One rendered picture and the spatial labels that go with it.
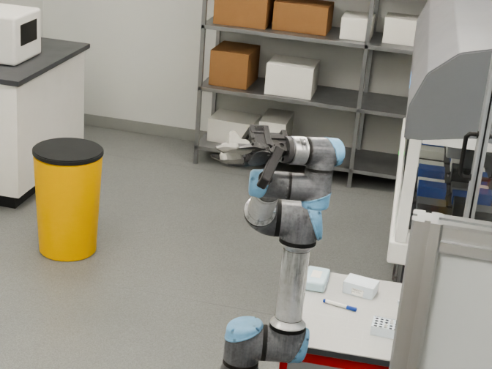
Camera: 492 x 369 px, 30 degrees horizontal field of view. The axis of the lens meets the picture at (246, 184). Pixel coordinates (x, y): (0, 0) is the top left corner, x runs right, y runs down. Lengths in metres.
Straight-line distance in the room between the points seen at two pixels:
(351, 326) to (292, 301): 0.68
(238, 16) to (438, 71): 3.32
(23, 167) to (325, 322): 3.12
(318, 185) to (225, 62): 4.54
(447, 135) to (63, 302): 2.39
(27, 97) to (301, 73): 2.00
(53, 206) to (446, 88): 2.59
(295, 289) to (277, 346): 0.20
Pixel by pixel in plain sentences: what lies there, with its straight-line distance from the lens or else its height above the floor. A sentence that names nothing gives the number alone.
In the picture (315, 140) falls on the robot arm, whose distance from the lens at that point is 2.41.
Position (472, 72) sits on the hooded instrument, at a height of 1.67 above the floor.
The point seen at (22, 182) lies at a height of 0.19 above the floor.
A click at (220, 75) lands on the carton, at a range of 6.94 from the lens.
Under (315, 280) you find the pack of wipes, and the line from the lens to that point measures 3.74.
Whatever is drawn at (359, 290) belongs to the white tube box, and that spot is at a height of 0.79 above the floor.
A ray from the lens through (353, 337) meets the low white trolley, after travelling 3.47.
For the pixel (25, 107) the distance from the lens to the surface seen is 6.07.
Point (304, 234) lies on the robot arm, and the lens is 2.80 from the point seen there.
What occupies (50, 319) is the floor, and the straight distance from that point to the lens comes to 4.97.
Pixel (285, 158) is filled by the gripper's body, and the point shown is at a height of 1.70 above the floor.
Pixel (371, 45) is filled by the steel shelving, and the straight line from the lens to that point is 6.63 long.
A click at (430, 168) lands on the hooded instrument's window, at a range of 3.82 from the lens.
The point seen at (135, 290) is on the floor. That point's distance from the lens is 5.25.
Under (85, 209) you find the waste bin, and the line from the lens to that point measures 5.42.
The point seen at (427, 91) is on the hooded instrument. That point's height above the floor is 1.57.
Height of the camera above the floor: 2.51
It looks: 22 degrees down
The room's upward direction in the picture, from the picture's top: 5 degrees clockwise
